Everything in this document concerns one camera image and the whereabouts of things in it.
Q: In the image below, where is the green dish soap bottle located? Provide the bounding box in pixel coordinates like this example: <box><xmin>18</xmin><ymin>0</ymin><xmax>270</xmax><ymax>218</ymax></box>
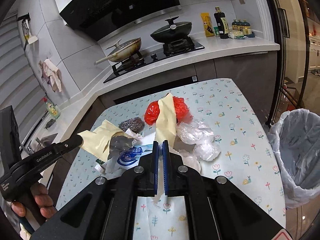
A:
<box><xmin>43</xmin><ymin>98</ymin><xmax>60</xmax><ymax>119</ymax></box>

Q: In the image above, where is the black lidded wok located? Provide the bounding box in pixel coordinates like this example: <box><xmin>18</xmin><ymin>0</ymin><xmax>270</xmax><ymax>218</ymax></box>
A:
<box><xmin>150</xmin><ymin>16</ymin><xmax>192</xmax><ymax>43</ymax></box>

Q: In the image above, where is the black range hood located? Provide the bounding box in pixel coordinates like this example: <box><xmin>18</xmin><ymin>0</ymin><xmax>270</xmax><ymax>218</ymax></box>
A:
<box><xmin>55</xmin><ymin>0</ymin><xmax>181</xmax><ymax>41</ymax></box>

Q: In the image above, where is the dark sink scrubber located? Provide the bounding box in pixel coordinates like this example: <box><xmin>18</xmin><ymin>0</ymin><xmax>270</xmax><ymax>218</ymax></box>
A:
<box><xmin>44</xmin><ymin>119</ymin><xmax>56</xmax><ymax>129</ymax></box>

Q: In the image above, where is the dark soy sauce bottle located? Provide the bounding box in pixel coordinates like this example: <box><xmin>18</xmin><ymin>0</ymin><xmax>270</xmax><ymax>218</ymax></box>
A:
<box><xmin>214</xmin><ymin>7</ymin><xmax>229</xmax><ymax>39</ymax></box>

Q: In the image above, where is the grey foil wrapper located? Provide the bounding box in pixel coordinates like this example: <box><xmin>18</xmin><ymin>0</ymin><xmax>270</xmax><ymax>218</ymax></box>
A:
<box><xmin>107</xmin><ymin>135</ymin><xmax>136</xmax><ymax>160</ymax></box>

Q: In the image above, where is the hanging pink dish cloth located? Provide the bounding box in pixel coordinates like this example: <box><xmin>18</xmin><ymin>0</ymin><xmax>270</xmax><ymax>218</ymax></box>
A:
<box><xmin>39</xmin><ymin>59</ymin><xmax>62</xmax><ymax>93</ymax></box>

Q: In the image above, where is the person's left hand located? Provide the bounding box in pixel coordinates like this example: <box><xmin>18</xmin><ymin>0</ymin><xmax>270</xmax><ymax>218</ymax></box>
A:
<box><xmin>11</xmin><ymin>183</ymin><xmax>57</xmax><ymax>219</ymax></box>

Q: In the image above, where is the floral tablecloth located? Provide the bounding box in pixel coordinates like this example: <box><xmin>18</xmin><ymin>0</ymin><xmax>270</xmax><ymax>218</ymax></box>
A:
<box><xmin>56</xmin><ymin>79</ymin><xmax>286</xmax><ymax>239</ymax></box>

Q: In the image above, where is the clear plastic bag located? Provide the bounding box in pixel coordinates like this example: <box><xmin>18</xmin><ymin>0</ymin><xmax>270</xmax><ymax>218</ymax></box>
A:
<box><xmin>174</xmin><ymin>120</ymin><xmax>221</xmax><ymax>173</ymax></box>

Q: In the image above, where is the black gas stove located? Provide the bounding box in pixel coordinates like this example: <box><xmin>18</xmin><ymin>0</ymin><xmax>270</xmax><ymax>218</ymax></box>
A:
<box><xmin>103</xmin><ymin>37</ymin><xmax>204</xmax><ymax>83</ymax></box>

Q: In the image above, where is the trash bin with liner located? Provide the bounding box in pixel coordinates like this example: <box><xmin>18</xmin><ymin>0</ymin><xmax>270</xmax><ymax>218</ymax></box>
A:
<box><xmin>267</xmin><ymin>108</ymin><xmax>319</xmax><ymax>209</ymax></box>

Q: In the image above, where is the seasoning jar set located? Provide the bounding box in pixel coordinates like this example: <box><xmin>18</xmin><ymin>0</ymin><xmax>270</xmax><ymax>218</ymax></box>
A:
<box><xmin>232</xmin><ymin>19</ymin><xmax>255</xmax><ymax>38</ymax></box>

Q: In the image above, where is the cream paper strip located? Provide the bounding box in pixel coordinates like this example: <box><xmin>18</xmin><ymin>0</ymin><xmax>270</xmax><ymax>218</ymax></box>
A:
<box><xmin>155</xmin><ymin>93</ymin><xmax>176</xmax><ymax>148</ymax></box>

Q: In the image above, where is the glass sliding door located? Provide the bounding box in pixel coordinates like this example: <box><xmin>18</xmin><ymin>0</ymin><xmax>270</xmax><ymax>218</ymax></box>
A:
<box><xmin>267</xmin><ymin>0</ymin><xmax>319</xmax><ymax>125</ymax></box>

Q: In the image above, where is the white blue printed pouch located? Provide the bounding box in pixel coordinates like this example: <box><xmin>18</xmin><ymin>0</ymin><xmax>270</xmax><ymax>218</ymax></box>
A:
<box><xmin>94</xmin><ymin>132</ymin><xmax>156</xmax><ymax>174</ymax></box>

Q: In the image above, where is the white bagged food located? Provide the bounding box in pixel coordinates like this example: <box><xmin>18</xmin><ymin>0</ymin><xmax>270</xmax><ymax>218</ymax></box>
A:
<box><xmin>228</xmin><ymin>30</ymin><xmax>245</xmax><ymax>40</ymax></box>

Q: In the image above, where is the small green jar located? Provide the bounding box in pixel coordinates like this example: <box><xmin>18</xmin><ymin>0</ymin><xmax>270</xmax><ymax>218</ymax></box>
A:
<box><xmin>214</xmin><ymin>27</ymin><xmax>220</xmax><ymax>37</ymax></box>

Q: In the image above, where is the wall utensil rack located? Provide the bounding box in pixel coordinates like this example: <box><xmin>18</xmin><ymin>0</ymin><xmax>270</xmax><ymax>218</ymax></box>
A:
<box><xmin>17</xmin><ymin>13</ymin><xmax>38</xmax><ymax>51</ymax></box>

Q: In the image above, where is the yellow food packet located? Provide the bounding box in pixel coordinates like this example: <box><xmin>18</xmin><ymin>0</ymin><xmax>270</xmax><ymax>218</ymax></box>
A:
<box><xmin>201</xmin><ymin>12</ymin><xmax>215</xmax><ymax>37</ymax></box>

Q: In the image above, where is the red plastic bag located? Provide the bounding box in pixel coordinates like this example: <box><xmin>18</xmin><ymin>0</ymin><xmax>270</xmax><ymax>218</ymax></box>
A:
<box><xmin>144</xmin><ymin>96</ymin><xmax>189</xmax><ymax>125</ymax></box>

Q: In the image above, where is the beige frying pan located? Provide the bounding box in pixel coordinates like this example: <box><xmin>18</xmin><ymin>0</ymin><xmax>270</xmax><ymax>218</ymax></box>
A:
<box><xmin>94</xmin><ymin>37</ymin><xmax>142</xmax><ymax>65</ymax></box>

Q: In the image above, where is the steel wool scrubber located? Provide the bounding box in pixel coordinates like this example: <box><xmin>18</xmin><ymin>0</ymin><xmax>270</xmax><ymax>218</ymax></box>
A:
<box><xmin>119</xmin><ymin>117</ymin><xmax>145</xmax><ymax>133</ymax></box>

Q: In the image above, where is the white tissue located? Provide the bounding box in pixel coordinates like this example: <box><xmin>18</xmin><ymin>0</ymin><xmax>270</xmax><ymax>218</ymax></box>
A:
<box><xmin>125</xmin><ymin>128</ymin><xmax>143</xmax><ymax>141</ymax></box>

